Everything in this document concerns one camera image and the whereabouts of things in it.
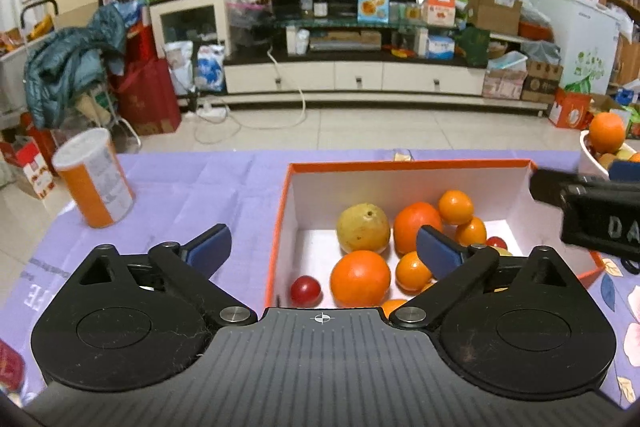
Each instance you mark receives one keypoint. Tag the red and white box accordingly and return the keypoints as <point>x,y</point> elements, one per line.
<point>35,169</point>

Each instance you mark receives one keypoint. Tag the large orange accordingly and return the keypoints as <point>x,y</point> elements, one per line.
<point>606,132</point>
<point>635,157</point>
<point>415,222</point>
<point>360,278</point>

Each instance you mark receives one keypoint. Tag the red bag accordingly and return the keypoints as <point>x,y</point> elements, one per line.
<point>150,97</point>

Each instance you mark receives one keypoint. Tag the small red tomato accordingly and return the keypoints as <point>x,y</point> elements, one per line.
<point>305,291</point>
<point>496,242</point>

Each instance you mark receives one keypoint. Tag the orange cardboard box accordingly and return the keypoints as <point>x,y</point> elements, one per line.
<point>320,187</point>

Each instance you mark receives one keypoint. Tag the teal puffer jacket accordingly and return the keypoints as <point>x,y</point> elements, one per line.
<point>65,72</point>

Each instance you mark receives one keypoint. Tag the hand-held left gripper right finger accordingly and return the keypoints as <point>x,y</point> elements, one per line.
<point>437,252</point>

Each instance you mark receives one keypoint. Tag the white plastic bag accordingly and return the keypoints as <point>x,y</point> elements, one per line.
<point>179,69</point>

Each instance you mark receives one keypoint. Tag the red packet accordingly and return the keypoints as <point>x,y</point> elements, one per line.
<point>10,367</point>

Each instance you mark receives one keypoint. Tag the white plastic colander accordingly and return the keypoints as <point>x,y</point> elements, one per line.
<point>590,162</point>

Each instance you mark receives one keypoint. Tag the white cabinet with glass door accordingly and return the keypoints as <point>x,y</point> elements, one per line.
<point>190,24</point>

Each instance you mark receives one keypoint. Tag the stacked brown cartons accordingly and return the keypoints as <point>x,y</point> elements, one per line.
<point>520,82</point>

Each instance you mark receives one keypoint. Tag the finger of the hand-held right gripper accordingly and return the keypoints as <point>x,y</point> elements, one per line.
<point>625,171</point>

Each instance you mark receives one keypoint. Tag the orange gift box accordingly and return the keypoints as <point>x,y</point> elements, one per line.
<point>570,109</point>

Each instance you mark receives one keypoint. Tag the white bag with blue print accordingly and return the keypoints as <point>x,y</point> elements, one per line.
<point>210,69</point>

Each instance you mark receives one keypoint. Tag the brown cardboard box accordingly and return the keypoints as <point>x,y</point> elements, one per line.
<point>495,14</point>

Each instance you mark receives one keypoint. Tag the dark green bag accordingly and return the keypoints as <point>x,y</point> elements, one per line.
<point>472,47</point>

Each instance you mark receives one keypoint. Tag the purple floral tablecloth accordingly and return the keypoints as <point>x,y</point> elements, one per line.
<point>200,187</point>

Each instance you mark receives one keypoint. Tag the blue and white tissue box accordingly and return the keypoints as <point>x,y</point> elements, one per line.
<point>440,47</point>

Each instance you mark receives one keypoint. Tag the small orange tangerine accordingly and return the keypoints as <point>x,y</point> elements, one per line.
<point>392,307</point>
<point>472,231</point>
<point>456,207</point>
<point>411,271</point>

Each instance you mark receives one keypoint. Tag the orange and white can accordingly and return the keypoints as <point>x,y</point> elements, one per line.
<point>95,182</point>

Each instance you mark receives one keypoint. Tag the white power strip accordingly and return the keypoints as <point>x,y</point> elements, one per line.
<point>214,112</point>

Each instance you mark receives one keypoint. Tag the brown-green fruit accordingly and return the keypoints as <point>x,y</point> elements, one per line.
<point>606,159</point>

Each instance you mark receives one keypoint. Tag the white and black TV stand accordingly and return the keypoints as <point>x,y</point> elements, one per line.
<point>310,77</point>

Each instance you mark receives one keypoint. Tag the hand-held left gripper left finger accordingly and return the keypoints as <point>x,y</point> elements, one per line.
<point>210,247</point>

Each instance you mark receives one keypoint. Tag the white chest freezer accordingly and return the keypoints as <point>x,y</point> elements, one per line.
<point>570,32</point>

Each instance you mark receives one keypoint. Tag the white and orange carton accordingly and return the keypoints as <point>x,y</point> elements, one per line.
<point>439,7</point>

